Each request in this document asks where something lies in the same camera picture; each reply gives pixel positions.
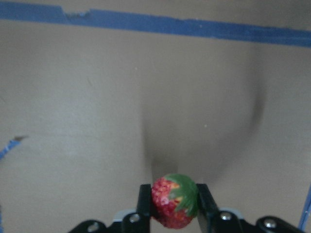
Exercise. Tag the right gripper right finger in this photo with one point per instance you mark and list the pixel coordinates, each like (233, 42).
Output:
(213, 219)

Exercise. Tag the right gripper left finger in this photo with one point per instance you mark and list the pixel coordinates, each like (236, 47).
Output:
(139, 220)

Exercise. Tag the strawberry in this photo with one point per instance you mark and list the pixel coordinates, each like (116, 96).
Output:
(175, 200)

